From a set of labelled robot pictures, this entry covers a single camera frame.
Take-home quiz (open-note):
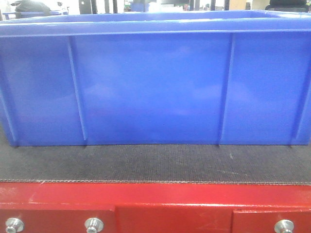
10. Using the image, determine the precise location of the large blue plastic bin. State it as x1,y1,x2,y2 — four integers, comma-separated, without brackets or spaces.
0,10,311,146

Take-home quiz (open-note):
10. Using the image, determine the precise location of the dark green conveyor belt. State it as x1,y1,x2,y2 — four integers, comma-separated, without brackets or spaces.
0,136,311,185

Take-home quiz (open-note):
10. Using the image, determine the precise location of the middle silver bolt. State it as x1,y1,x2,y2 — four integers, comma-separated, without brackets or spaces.
84,217,104,233

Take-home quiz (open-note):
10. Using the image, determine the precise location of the silver bolt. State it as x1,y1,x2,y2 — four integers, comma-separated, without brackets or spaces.
274,219,294,233
84,217,104,233
5,217,24,233

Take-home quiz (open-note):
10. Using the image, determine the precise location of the right silver bolt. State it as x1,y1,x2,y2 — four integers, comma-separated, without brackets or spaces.
274,219,294,233

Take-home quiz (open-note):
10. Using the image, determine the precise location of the left silver bolt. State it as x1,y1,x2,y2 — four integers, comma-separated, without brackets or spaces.
5,217,24,233

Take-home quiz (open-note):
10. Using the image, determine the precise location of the red conveyor frame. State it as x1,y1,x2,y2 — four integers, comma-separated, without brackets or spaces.
0,183,311,233

